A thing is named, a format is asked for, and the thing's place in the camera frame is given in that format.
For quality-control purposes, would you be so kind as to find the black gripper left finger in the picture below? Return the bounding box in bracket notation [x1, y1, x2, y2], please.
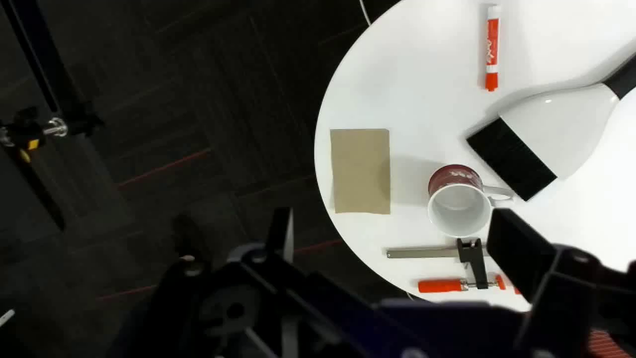
[132, 205, 428, 358]

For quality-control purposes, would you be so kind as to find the brown cardboard sheet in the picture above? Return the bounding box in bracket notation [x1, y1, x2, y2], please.
[329, 127, 394, 217]

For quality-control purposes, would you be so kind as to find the bar clamp orange handle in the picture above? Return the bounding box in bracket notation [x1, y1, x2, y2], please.
[384, 237, 528, 296]

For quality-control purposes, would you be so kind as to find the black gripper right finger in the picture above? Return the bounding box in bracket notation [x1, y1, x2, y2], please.
[488, 207, 636, 358]

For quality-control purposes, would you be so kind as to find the thin white cable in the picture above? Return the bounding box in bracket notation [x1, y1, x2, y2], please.
[359, 0, 374, 30]

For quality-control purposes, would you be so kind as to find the red mug white inside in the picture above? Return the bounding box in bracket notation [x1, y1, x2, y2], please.
[426, 163, 518, 241]

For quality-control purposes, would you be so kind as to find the orange ribbed object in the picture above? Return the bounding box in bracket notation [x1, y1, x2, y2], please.
[587, 328, 627, 358]

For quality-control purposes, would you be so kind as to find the black stand with silver bolt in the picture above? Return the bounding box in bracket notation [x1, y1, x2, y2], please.
[0, 0, 110, 235]

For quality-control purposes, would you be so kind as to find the red and white marker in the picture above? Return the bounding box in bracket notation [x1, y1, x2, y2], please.
[480, 2, 506, 93]

